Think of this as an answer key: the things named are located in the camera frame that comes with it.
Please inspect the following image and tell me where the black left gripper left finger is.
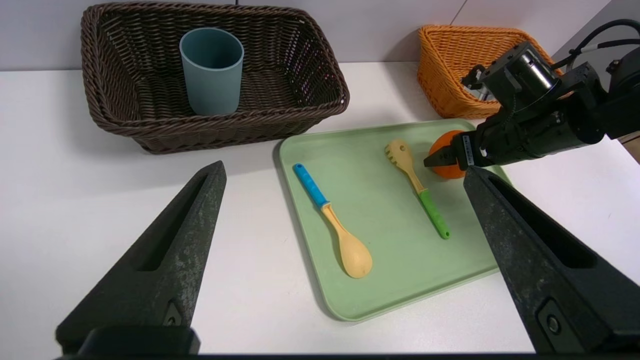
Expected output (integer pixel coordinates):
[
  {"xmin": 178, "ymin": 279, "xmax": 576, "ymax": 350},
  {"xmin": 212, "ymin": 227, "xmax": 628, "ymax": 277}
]
[{"xmin": 55, "ymin": 160, "xmax": 228, "ymax": 357}]

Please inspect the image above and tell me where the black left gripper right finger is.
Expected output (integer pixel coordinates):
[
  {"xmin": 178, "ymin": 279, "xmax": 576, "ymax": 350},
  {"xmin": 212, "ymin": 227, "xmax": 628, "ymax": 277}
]
[{"xmin": 462, "ymin": 166, "xmax": 640, "ymax": 355}]

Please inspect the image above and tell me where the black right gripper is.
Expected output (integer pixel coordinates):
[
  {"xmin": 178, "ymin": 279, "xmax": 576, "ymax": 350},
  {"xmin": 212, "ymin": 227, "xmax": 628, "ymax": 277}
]
[{"xmin": 423, "ymin": 92, "xmax": 606, "ymax": 170}]

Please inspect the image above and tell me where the orange fruit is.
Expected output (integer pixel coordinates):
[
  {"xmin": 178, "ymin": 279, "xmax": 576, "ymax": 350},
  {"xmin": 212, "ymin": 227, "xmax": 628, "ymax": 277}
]
[{"xmin": 428, "ymin": 130, "xmax": 468, "ymax": 180}]

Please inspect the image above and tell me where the yellow pasta fork green handle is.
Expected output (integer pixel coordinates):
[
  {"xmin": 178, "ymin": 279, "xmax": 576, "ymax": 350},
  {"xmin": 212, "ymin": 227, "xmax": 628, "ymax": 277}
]
[{"xmin": 384, "ymin": 139, "xmax": 451, "ymax": 240}]

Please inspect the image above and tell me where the grey blue plastic cup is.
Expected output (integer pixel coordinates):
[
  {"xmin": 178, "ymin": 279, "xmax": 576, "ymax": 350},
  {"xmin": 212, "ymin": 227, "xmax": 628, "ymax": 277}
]
[{"xmin": 179, "ymin": 27, "xmax": 245, "ymax": 117}]

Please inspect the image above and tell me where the orange wicker basket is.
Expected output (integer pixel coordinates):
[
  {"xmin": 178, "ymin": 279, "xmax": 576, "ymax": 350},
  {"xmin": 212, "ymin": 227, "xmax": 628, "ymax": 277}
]
[{"xmin": 417, "ymin": 24, "xmax": 573, "ymax": 120}]

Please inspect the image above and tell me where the dark brown wicker basket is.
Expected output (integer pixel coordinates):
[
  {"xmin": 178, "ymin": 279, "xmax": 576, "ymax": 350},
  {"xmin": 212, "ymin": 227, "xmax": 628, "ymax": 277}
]
[{"xmin": 80, "ymin": 1, "xmax": 351, "ymax": 154}]

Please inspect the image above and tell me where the light green plastic tray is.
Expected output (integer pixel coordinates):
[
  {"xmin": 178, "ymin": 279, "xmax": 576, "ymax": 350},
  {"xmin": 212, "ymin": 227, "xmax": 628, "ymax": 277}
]
[{"xmin": 278, "ymin": 118, "xmax": 513, "ymax": 322}]

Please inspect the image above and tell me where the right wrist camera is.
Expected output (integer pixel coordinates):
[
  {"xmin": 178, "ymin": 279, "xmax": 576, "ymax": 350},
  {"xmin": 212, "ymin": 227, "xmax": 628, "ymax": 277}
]
[{"xmin": 460, "ymin": 41, "xmax": 561, "ymax": 108}]

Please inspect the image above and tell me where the yellow spoon with blue handle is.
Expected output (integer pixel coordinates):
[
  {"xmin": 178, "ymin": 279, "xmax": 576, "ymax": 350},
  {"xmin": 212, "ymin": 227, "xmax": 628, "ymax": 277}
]
[{"xmin": 292, "ymin": 163, "xmax": 374, "ymax": 279}]

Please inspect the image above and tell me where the black cable with white tag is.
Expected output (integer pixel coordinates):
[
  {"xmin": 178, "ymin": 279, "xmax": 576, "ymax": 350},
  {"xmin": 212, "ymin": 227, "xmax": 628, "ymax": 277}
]
[{"xmin": 552, "ymin": 40, "xmax": 640, "ymax": 71}]

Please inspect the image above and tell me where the black looped wrist cable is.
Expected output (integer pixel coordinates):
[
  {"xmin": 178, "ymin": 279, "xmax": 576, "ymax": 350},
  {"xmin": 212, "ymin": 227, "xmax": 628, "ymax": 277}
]
[{"xmin": 570, "ymin": 19, "xmax": 640, "ymax": 56}]

